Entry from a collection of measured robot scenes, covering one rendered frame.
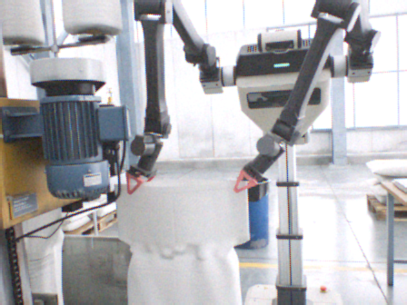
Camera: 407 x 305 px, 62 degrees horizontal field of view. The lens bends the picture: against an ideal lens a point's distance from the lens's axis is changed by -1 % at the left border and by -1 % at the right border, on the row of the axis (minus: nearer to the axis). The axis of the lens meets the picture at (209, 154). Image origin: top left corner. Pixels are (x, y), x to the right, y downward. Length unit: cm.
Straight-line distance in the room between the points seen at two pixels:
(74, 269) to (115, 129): 113
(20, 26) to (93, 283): 121
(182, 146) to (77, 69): 882
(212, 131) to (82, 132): 854
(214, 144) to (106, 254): 780
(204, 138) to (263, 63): 802
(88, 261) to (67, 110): 108
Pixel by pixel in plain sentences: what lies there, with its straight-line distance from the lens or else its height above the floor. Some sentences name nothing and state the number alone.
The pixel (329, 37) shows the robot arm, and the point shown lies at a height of 145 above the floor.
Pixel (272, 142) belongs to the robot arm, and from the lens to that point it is 101.
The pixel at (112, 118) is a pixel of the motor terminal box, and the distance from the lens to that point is 88.
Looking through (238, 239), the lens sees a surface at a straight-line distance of 119.
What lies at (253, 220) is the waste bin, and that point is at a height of 29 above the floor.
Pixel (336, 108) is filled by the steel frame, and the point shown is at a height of 139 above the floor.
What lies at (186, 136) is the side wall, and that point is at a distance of 956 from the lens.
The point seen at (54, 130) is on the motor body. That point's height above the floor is 125.
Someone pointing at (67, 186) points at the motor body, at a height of 112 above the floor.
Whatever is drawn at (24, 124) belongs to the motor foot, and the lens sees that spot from 96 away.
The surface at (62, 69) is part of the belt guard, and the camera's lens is 86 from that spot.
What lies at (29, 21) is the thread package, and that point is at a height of 158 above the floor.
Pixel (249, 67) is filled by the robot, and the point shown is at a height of 146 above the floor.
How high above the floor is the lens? 125
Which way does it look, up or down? 5 degrees down
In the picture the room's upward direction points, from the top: 3 degrees counter-clockwise
